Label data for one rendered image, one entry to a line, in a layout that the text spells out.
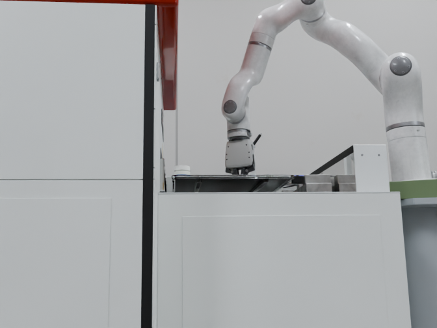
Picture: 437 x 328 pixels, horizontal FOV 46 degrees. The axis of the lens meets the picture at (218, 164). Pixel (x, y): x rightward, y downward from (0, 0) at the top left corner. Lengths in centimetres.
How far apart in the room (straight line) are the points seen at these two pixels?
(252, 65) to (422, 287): 91
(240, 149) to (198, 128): 156
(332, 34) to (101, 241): 113
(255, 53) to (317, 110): 156
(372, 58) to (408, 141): 32
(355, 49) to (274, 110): 159
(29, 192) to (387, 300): 88
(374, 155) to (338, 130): 189
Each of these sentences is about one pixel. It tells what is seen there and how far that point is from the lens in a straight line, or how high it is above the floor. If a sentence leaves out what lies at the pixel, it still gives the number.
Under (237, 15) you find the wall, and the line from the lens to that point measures 359.
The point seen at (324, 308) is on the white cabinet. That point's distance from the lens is 132.
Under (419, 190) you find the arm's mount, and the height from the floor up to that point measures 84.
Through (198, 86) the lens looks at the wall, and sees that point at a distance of 341.
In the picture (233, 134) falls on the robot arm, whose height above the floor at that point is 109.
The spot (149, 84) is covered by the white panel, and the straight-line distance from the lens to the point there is 114.
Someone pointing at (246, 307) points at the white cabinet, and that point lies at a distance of 128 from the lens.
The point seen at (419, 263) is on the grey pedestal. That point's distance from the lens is 164.
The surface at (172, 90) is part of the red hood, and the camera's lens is 175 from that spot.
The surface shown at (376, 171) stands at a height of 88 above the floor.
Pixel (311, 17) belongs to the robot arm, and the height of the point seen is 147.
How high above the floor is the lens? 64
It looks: 11 degrees up
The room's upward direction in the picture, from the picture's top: 1 degrees counter-clockwise
